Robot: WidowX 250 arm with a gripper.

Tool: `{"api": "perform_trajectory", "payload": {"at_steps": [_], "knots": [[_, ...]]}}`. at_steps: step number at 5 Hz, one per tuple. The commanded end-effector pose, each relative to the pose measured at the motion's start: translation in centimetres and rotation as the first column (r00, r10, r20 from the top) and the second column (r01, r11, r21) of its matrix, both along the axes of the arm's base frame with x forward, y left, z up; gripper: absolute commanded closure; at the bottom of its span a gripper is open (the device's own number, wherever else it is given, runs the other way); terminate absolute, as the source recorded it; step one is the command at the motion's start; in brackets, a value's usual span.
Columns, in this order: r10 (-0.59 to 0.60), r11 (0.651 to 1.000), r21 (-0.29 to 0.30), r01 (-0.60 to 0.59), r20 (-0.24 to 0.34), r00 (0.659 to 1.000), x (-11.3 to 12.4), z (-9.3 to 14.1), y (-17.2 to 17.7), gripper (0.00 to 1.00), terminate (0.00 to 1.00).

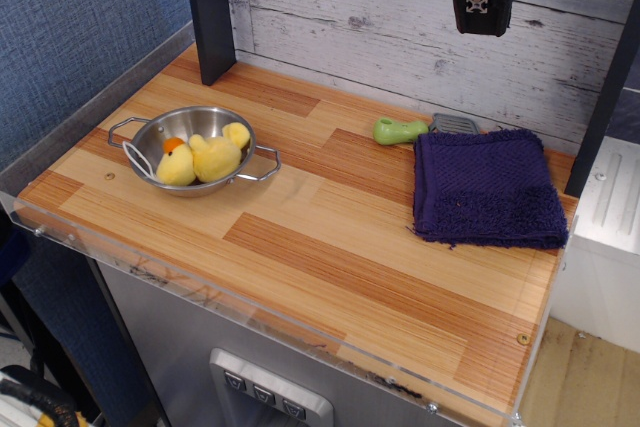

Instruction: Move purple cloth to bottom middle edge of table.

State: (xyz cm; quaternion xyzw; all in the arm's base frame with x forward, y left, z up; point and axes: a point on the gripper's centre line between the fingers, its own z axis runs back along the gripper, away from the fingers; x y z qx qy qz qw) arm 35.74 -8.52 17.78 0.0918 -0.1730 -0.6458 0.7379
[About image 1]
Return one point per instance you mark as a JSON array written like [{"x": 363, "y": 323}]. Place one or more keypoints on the purple terry cloth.
[{"x": 490, "y": 189}]

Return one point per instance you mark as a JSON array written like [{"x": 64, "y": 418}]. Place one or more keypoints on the yellow plush duck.
[{"x": 201, "y": 159}]

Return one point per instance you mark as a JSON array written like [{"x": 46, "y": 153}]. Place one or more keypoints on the white ridged side unit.
[{"x": 597, "y": 290}]

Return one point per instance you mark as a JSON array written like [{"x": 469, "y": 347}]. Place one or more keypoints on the clear acrylic table guard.
[{"x": 258, "y": 324}]

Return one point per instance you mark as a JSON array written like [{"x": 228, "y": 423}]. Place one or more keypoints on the stainless cabinet front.
[{"x": 174, "y": 335}]

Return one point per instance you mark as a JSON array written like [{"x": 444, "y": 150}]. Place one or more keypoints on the silver button control panel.
[{"x": 252, "y": 395}]

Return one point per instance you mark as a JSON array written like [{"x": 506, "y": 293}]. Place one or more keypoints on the yellow black bag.
[{"x": 29, "y": 400}]

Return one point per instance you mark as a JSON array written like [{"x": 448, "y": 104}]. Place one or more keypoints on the green handled toy spatula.
[{"x": 387, "y": 132}]

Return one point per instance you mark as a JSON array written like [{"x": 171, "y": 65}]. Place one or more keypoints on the dark right upright post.
[{"x": 613, "y": 85}]

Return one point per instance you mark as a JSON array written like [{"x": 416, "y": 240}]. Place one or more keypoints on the dark upright post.
[
  {"x": 214, "y": 38},
  {"x": 613, "y": 85}
]

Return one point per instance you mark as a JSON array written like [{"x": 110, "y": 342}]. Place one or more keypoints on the dark left upright post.
[{"x": 214, "y": 38}]

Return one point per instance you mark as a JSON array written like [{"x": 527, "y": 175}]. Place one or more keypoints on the steel bowl with handles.
[{"x": 142, "y": 142}]

